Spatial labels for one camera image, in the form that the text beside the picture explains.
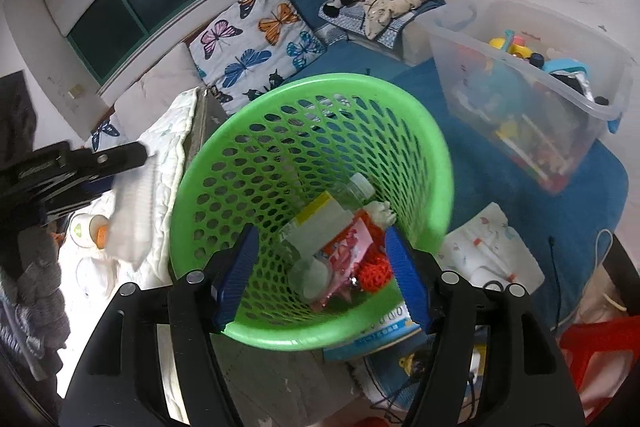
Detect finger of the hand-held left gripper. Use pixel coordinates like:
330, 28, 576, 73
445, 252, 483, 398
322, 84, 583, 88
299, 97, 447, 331
45, 179, 115, 217
75, 143, 150, 180

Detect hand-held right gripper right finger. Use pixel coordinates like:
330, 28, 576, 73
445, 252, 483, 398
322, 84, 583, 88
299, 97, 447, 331
383, 227, 587, 427

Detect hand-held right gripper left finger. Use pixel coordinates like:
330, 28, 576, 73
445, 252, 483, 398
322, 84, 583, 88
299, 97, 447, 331
60, 224, 261, 427

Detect red mesh net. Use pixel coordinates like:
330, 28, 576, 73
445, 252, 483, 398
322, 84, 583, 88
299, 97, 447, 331
356, 212, 402, 294

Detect pink snack wrapper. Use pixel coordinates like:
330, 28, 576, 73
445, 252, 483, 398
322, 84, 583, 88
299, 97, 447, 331
327, 217, 374, 290

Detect white paper wrapper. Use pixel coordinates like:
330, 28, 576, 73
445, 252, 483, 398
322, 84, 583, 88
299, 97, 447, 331
367, 201, 399, 229

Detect clear plastic cup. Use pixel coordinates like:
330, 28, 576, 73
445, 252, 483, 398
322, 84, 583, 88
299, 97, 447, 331
70, 213, 111, 252
287, 257, 334, 301

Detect green plastic basket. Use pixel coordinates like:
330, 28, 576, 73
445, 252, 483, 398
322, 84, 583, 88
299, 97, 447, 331
169, 74, 455, 352

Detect clear plastic bottle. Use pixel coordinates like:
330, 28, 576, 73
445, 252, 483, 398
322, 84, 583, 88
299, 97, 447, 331
330, 173, 376, 214

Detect person's left forearm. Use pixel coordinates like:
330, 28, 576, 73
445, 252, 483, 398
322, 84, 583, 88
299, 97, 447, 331
0, 227, 69, 360

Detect butterfly print pillow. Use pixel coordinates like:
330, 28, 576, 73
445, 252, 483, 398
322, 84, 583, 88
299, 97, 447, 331
90, 117, 124, 152
187, 0, 329, 104

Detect white quilted mattress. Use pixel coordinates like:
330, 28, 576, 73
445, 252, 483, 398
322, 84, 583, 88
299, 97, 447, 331
60, 86, 232, 308

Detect blue white printed box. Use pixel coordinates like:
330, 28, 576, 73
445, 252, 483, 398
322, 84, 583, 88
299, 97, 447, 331
322, 302, 427, 362

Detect white printed cloth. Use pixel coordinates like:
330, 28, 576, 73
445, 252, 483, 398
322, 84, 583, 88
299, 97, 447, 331
440, 202, 546, 294

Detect beige pillow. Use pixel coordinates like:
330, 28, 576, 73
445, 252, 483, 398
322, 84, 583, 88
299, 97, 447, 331
97, 44, 206, 142

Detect blue floor mat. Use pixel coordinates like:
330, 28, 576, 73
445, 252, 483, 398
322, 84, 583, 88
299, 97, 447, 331
285, 0, 630, 339

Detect assorted toys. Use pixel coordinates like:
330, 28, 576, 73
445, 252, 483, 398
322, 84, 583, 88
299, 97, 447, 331
460, 32, 612, 188

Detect red plastic stool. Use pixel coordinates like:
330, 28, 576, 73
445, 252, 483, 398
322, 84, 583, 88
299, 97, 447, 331
559, 317, 640, 424

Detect clear plastic storage box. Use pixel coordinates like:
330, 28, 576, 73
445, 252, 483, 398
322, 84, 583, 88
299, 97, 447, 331
417, 0, 634, 198

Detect beige spotted plush toy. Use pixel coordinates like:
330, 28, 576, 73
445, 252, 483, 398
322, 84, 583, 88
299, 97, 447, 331
362, 0, 434, 40

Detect thin black cable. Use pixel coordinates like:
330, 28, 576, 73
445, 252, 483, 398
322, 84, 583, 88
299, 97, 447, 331
547, 234, 562, 334

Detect white cord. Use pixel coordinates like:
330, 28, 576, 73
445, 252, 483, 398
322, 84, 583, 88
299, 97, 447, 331
594, 227, 627, 309

